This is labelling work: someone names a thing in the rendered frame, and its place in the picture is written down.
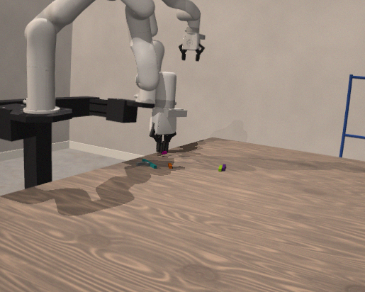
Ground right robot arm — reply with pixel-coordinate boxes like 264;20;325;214
23;0;187;118

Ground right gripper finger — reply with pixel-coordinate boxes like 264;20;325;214
150;123;163;153
162;132;176;152

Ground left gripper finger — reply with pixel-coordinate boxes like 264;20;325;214
196;43;205;61
179;44;187;60

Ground turquoise rod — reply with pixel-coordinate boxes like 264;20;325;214
142;159;157;169

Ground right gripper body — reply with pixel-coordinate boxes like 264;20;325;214
150;107;176;135

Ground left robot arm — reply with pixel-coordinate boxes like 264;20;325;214
134;0;201;104

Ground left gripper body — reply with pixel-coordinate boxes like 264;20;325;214
182;32;201;51

